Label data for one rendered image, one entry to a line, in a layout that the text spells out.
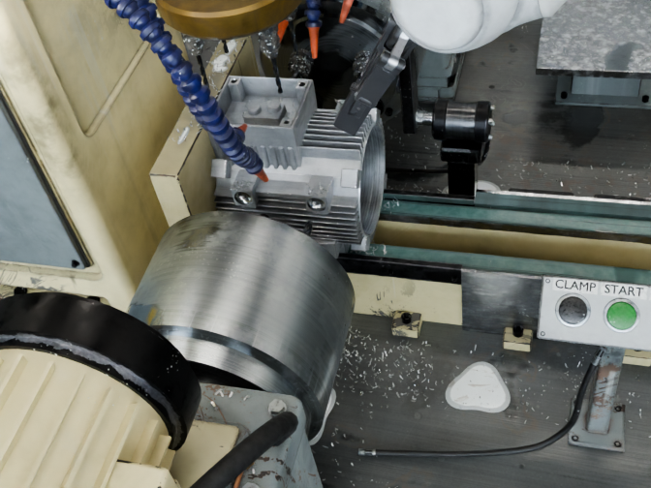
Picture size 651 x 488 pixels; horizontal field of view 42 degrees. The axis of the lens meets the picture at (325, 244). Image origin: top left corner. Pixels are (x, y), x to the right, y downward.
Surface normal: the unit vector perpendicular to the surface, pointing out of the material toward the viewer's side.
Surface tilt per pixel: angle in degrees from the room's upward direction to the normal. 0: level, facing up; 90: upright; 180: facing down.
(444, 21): 88
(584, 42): 0
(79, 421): 40
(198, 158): 90
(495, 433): 0
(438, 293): 90
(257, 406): 0
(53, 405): 23
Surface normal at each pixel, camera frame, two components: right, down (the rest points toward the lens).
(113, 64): 0.96, 0.09
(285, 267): 0.45, -0.49
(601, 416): -0.24, 0.74
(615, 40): -0.13, -0.66
